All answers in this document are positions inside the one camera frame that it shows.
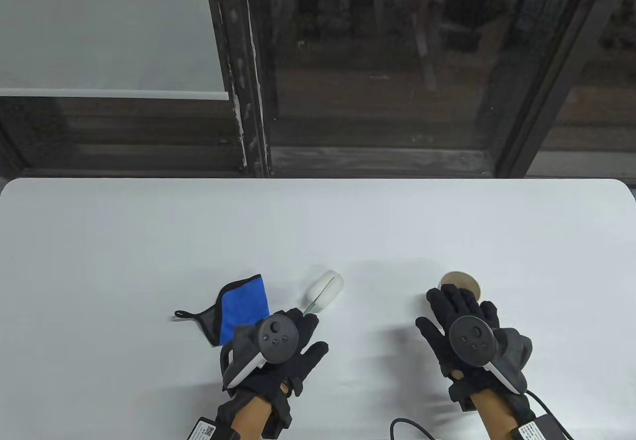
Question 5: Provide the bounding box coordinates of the black table cable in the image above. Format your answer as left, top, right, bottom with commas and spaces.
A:
390, 418, 438, 440

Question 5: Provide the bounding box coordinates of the black wrist box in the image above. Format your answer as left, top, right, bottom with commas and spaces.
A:
188, 417, 234, 440
512, 413, 572, 440

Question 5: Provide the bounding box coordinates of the blue black-edged cloth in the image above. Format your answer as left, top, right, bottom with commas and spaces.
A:
174, 275, 271, 347

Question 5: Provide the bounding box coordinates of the beige water cup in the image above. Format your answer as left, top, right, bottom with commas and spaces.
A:
439, 271, 482, 304

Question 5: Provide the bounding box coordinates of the black grey right hand controller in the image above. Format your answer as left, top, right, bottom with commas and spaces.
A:
448, 315, 533, 395

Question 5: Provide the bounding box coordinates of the dark window frame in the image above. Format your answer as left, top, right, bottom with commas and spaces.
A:
0, 0, 636, 180

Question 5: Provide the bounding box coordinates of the black grey left hand controller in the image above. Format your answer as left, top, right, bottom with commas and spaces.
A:
221, 314, 299, 392

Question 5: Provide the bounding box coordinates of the large white roller blind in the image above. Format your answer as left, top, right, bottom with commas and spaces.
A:
0, 0, 230, 101

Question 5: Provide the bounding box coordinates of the black right glove cable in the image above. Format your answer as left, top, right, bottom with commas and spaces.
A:
526, 389, 573, 440

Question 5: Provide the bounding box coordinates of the person's right hand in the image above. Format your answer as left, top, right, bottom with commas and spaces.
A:
415, 284, 535, 415

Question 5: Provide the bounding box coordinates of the person's left hand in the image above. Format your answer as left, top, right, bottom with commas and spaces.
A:
217, 308, 329, 438

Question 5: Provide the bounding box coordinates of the person's left forearm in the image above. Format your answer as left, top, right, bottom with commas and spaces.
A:
230, 394, 275, 440

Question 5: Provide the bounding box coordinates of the black grey hand controller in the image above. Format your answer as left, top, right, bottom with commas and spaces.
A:
448, 315, 533, 395
221, 314, 299, 392

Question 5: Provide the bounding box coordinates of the white green cup brush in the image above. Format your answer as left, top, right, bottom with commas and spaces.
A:
301, 271, 345, 318

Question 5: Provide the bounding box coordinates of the black left wrist box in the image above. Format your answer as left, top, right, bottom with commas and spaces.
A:
188, 417, 234, 440

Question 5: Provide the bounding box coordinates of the black right wrist box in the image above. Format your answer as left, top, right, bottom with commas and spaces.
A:
512, 413, 572, 440

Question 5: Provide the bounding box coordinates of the person's right forearm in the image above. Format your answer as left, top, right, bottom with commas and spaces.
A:
470, 390, 523, 440

